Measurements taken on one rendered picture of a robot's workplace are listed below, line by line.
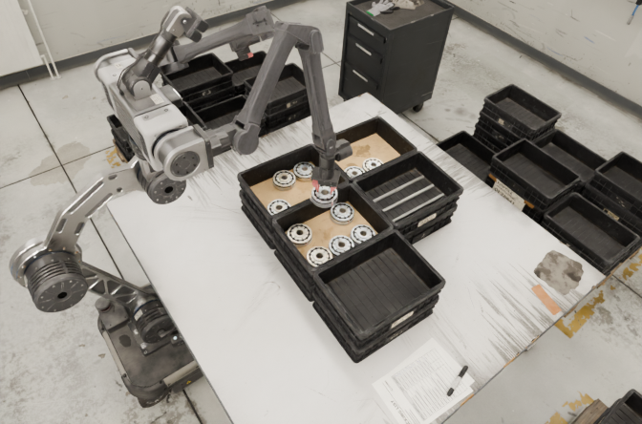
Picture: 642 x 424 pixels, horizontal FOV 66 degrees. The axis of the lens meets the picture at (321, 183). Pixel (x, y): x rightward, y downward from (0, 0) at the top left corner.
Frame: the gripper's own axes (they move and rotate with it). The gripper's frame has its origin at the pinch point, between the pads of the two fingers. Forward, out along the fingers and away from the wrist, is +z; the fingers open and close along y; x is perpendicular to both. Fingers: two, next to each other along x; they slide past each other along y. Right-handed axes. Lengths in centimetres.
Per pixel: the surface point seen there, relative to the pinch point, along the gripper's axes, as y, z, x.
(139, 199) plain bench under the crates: 88, 35, -6
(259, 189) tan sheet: 31.7, 22.7, -14.3
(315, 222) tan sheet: 3.1, 22.6, -1.6
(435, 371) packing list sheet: -52, 35, 46
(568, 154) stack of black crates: -137, 69, -133
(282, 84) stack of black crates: 56, 58, -142
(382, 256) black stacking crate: -26.8, 22.8, 8.6
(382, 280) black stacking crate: -28.2, 22.7, 19.8
